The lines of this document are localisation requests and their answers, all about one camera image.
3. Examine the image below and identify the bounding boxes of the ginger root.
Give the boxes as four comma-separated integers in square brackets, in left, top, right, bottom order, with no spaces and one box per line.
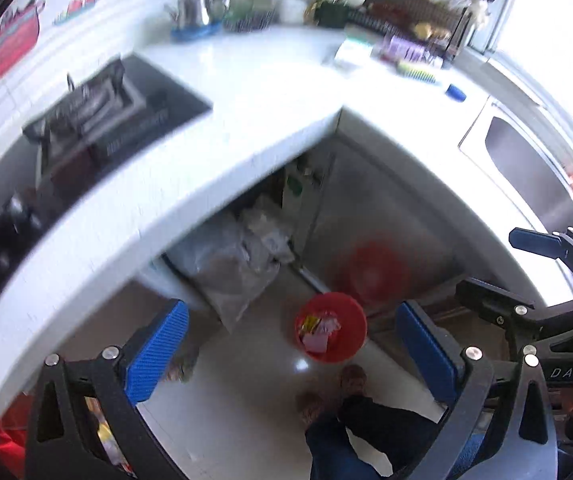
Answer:
[411,20,452,43]

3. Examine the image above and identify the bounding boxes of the person's shoe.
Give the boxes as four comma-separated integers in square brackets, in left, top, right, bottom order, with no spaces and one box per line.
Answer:
[296,392,324,423]
[340,364,368,398]

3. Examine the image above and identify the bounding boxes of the pink snack packet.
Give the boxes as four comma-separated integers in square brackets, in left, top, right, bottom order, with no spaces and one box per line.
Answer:
[302,312,342,356]

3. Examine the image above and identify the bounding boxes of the metal cabinet door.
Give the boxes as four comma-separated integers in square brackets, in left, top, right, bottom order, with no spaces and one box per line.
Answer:
[291,135,517,341]

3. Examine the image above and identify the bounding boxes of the red plastic bin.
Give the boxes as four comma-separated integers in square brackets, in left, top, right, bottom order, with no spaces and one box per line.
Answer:
[293,291,368,364]

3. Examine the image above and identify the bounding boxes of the purple label bottle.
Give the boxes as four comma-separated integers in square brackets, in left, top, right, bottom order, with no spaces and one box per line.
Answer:
[376,34,442,66]

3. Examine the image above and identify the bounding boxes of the white plastic jug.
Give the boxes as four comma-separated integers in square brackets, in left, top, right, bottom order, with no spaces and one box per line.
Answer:
[282,157,324,211]

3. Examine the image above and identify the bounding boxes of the steel teapot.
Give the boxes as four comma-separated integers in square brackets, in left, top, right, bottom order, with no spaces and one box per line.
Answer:
[164,0,231,31]

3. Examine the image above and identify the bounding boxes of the metal scouring pad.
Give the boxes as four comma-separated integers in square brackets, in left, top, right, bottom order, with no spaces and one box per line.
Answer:
[224,10,278,33]

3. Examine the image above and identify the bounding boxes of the blue saucer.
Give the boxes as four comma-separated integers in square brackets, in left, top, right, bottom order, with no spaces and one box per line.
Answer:
[170,20,223,42]

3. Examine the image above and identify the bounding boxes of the yellow green sponge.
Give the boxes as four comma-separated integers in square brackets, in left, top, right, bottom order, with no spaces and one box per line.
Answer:
[395,60,439,85]

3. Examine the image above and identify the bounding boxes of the black wire rack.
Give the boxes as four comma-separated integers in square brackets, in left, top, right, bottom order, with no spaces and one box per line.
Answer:
[343,0,472,68]

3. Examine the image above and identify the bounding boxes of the white window frame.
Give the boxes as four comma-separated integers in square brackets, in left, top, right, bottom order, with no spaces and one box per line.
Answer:
[466,0,573,131]

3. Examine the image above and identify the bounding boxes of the black glass gas stove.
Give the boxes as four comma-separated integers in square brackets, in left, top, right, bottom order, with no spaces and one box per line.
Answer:
[0,55,213,281]

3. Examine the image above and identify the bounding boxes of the green saucer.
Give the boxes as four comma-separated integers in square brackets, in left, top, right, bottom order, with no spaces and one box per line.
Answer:
[221,2,257,23]

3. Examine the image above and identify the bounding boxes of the white lidded jar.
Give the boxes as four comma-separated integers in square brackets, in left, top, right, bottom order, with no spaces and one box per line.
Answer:
[279,0,307,25]

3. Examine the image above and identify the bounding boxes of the kitchen wall sticker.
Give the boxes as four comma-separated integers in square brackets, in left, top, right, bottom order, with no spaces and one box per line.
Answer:
[0,0,142,116]

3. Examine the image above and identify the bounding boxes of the dark green mug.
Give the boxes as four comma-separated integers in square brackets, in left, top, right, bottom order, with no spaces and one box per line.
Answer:
[309,1,352,30]

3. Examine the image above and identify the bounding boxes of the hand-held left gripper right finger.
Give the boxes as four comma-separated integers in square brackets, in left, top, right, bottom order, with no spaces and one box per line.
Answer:
[395,301,559,480]

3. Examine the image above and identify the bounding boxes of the steel sink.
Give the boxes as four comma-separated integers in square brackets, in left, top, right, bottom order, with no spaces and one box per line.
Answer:
[459,97,573,241]

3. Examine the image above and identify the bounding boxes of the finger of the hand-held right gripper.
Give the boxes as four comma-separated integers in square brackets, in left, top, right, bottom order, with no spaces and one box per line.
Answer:
[509,226,573,291]
[455,279,573,347]

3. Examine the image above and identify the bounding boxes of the white green medicine box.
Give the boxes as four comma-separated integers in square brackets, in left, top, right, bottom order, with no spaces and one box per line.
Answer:
[333,37,374,68]

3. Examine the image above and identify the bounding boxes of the clear plastic bags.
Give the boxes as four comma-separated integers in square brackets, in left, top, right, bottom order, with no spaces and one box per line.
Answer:
[166,195,297,333]

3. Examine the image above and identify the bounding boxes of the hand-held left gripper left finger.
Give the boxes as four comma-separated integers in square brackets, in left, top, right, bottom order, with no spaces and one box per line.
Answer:
[25,299,190,480]

